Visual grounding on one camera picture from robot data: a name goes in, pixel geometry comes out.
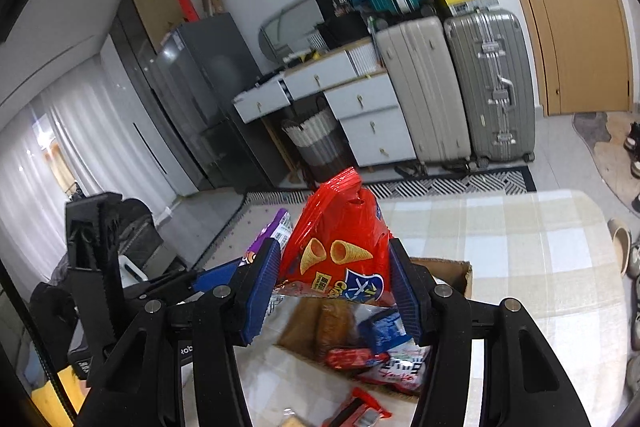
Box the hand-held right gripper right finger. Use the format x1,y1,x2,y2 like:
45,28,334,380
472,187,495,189
389,238,593,427

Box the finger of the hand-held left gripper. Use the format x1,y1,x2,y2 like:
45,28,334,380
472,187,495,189
122,257,261,308

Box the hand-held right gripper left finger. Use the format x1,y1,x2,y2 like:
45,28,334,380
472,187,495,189
75,238,283,427

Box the brown cardboard box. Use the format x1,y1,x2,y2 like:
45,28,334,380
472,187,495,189
272,257,473,403

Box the purple snack packet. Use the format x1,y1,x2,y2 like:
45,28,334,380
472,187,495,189
243,207,293,268

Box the orange cake packet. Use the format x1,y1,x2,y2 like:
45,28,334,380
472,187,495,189
315,299,358,363

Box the red cone snack bag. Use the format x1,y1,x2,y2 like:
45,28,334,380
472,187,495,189
272,167,401,308

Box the blue snack packet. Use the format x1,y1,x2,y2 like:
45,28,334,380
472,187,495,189
357,309,421,353

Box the white plastic jug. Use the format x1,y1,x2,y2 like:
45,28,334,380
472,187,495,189
119,256,149,282

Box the black backpack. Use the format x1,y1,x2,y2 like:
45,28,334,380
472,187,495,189
112,198,168,268

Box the white curtain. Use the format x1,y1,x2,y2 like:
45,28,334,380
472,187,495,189
0,82,176,268

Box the red and black snack packet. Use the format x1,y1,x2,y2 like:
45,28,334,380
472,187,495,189
322,387,393,427

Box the black and white patterned rug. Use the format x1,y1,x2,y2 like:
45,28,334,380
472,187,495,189
360,164,537,200

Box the plaid beige cloth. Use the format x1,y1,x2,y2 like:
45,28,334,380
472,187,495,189
180,189,640,427

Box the woven laundry basket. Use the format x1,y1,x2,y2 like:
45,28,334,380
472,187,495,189
281,107,351,182

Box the dark glass cabinet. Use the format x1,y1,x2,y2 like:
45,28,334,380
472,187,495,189
109,0,201,198

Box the white drawer cabinet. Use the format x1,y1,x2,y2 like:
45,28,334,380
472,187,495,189
232,42,418,168

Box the grey refrigerator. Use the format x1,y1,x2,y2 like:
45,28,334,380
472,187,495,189
154,12,273,194

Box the beige hard suitcase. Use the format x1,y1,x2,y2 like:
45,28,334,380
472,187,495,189
375,16,473,172

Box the beige slipper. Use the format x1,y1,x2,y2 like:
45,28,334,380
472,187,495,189
607,218,633,275

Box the silver hard suitcase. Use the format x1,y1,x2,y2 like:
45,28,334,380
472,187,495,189
444,7,537,168

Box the tall cardboard carton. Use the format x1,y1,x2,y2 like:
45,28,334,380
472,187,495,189
129,0,183,50

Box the grey and beige door mat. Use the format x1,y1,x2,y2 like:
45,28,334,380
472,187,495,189
572,111,640,202

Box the red paper bag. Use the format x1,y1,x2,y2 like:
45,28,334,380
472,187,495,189
176,0,201,22

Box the oval mirror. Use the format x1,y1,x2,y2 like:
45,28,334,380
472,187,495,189
258,0,331,60

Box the dark shoes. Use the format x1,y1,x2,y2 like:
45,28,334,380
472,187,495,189
622,122,640,180

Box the black printed bag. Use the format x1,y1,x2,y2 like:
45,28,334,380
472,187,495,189
311,0,373,50

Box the wooden door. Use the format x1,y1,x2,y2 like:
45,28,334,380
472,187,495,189
475,0,633,118

